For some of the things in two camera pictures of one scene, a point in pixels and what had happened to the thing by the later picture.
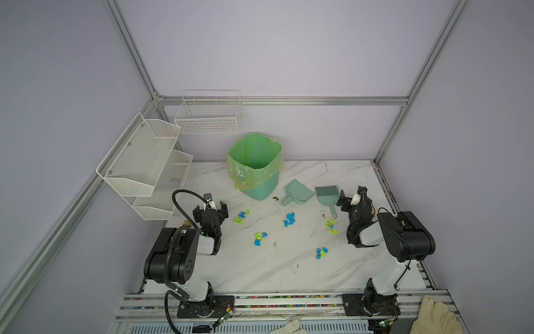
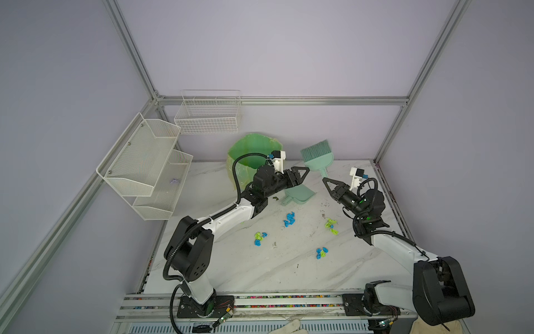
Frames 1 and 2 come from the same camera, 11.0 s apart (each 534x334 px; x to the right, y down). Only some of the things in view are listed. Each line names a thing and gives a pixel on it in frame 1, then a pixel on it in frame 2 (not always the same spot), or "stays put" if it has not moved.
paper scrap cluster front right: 321,253 stays put
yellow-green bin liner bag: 252,158 stays put
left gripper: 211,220 to 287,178
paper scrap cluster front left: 259,238 stays put
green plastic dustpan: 295,191 stays put
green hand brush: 329,195 to 318,156
